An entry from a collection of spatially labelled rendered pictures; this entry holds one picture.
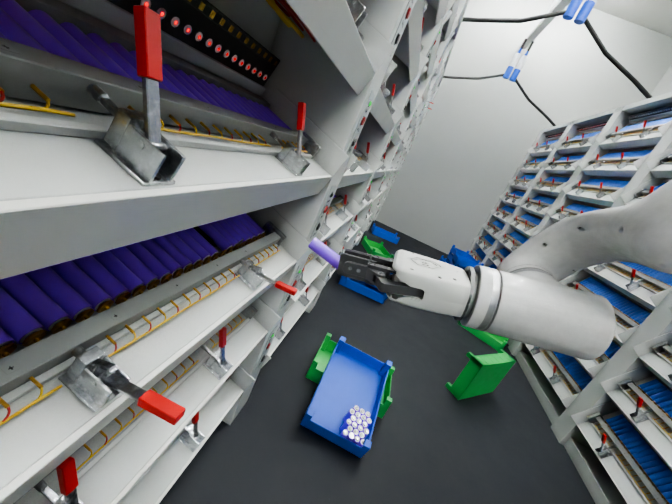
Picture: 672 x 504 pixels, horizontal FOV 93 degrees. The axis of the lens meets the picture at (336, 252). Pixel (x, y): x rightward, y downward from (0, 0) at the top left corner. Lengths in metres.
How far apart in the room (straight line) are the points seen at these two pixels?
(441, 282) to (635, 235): 0.20
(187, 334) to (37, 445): 0.15
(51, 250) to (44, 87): 0.09
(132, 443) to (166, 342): 0.19
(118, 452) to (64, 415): 0.21
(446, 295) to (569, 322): 0.14
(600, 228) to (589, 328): 0.12
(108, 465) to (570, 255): 0.65
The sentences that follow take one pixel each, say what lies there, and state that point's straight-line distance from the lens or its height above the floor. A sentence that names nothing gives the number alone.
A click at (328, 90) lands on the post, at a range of 0.66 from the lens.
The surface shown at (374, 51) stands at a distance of 0.65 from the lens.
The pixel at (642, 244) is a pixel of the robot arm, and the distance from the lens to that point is 0.45.
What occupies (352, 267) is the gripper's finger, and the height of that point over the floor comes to 0.64.
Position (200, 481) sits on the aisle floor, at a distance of 0.92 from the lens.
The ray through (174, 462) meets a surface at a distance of 0.78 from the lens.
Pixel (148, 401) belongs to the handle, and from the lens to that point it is 0.31.
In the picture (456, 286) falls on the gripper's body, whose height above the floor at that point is 0.68.
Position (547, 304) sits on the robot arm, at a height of 0.71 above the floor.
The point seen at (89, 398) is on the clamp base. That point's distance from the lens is 0.34.
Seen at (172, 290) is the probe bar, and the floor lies 0.56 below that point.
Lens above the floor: 0.79
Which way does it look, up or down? 19 degrees down
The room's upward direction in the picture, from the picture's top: 24 degrees clockwise
